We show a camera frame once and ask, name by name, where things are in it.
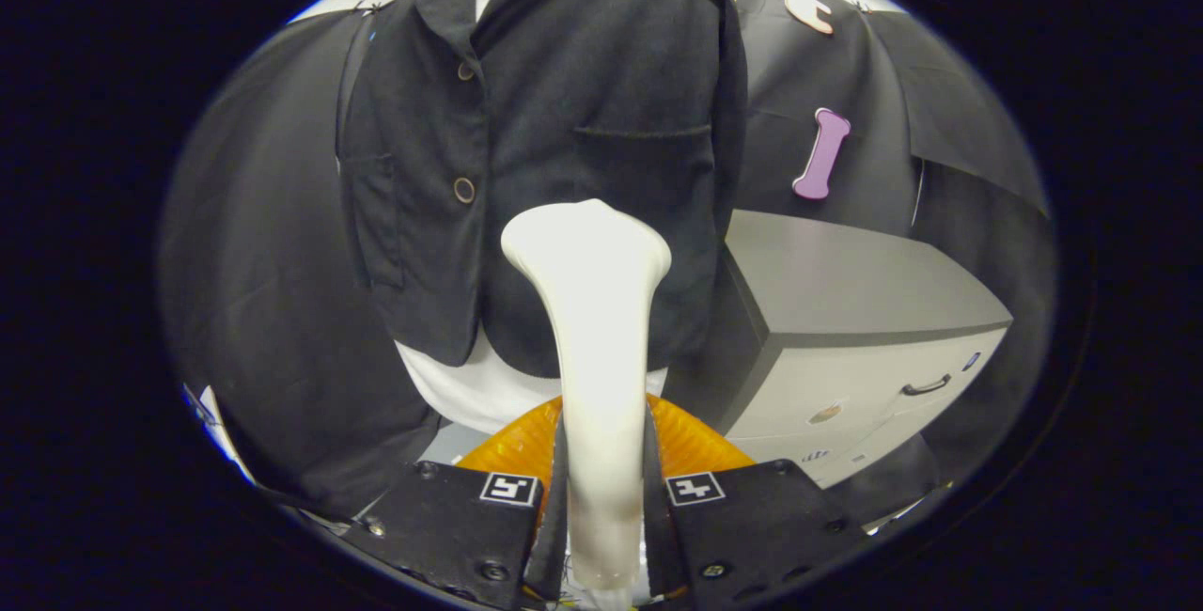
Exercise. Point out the black backdrop cloth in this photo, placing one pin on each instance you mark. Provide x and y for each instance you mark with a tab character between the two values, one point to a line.
263	244

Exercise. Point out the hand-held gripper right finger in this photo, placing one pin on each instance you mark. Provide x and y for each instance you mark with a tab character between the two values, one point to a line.
658	545

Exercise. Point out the black jacket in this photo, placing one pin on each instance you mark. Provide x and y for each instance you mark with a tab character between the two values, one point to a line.
601	75

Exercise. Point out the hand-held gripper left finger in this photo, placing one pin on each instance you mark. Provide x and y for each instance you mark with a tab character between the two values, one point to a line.
548	545

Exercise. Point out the white garment steamer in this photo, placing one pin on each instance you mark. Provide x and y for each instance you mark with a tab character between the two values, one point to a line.
592	310

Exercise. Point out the grey cabinet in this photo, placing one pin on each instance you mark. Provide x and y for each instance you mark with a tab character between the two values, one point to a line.
846	282

